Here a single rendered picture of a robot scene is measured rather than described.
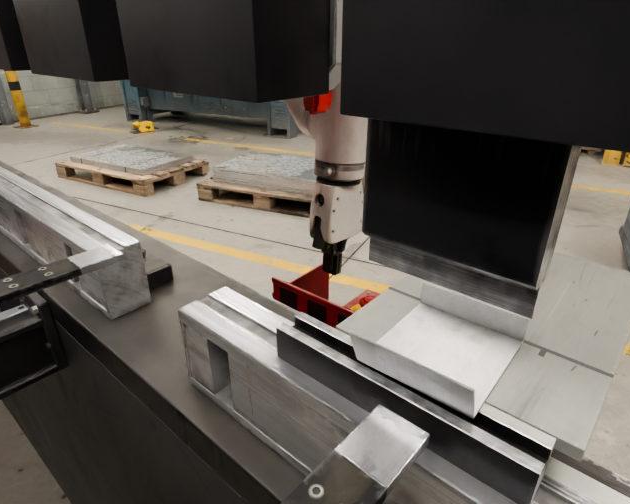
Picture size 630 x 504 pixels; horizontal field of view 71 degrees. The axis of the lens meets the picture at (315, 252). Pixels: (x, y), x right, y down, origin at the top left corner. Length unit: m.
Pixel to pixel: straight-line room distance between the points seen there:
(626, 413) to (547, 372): 1.66
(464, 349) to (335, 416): 0.11
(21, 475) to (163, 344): 1.23
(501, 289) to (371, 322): 0.14
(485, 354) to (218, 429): 0.25
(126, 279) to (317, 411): 0.36
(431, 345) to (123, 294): 0.42
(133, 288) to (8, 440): 1.31
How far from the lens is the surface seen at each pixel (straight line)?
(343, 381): 0.33
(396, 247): 0.27
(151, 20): 0.34
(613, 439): 1.88
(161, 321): 0.61
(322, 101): 0.37
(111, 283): 0.62
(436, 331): 0.36
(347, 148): 0.70
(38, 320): 0.76
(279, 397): 0.38
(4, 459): 1.84
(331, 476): 0.25
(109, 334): 0.61
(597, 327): 0.42
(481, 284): 0.25
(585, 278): 0.50
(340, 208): 0.72
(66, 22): 0.46
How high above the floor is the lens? 1.21
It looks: 26 degrees down
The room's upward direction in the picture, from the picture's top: straight up
